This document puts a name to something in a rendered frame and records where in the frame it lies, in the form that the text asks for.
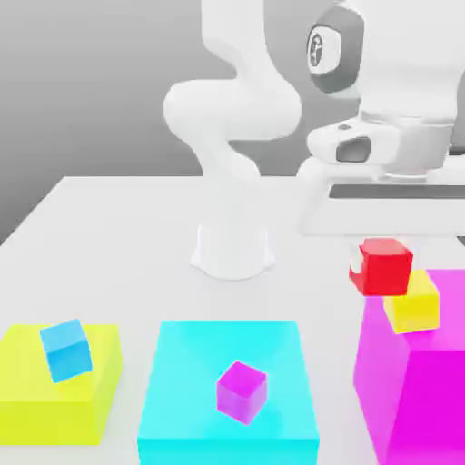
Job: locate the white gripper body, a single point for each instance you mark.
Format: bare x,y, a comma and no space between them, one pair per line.
381,218

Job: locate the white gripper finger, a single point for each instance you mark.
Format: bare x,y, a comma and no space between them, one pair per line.
356,259

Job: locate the small blue cube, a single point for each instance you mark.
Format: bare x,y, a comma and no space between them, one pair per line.
67,352

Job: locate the small red cube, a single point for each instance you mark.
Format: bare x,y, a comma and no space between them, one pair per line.
387,270

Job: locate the small magenta cube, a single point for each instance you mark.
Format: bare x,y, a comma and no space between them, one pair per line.
241,392

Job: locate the small yellow cube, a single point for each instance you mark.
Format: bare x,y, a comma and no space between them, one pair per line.
414,308

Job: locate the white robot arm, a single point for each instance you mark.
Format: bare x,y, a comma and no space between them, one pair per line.
232,109

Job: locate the large yellow box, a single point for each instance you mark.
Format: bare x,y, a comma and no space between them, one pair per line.
36,407

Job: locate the large cyan box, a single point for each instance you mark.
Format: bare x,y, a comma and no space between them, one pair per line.
181,399

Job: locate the large magenta box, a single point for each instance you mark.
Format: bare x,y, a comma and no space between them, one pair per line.
428,399

